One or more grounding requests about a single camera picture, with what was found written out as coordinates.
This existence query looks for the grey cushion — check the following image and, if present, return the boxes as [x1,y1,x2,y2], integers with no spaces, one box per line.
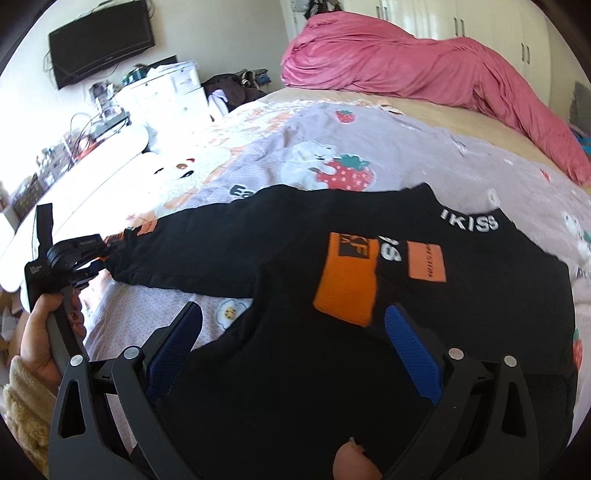
[571,80,591,134]

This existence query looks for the desk clutter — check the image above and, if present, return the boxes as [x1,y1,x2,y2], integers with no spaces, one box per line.
[11,80,137,220]

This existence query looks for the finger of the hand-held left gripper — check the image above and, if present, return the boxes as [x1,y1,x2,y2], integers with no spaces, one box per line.
[74,256,116,291]

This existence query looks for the dark clothes pile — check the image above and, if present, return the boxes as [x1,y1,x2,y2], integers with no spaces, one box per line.
[202,68,274,117]

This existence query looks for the printed bed sheet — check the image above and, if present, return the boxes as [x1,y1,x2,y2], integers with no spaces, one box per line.
[60,99,591,384]

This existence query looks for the black sweater with orange patches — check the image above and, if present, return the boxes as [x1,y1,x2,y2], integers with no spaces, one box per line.
[104,182,580,480]

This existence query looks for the person's left forearm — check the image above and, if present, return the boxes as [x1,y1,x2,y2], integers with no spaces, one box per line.
[2,355,58,444]

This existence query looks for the white desk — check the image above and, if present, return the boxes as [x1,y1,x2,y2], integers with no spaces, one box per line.
[0,124,149,292]

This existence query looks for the person's left hand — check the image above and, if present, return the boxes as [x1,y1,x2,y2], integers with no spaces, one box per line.
[18,293,88,393]

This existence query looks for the tan bed mattress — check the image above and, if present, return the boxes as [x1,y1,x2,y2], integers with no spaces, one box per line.
[249,85,591,195]

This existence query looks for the hanging bags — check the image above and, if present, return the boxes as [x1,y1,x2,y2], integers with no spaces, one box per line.
[302,0,345,20]

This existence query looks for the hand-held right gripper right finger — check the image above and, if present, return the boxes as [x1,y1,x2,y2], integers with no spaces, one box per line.
[384,302,541,480]

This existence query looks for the black wall television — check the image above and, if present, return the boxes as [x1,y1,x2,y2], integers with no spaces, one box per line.
[48,0,156,90]

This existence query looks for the white drawer cabinet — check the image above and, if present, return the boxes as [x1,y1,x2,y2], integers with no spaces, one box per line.
[115,60,209,123]

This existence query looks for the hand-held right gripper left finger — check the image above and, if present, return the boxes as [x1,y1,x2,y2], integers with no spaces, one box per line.
[48,301,204,480]

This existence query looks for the cream wardrobe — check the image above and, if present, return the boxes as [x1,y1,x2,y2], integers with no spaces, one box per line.
[369,0,561,109]

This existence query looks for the person's right hand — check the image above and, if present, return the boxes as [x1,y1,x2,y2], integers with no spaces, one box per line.
[332,438,384,480]

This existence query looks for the pink duvet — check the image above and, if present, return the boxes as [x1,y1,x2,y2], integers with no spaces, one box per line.
[281,10,591,185]

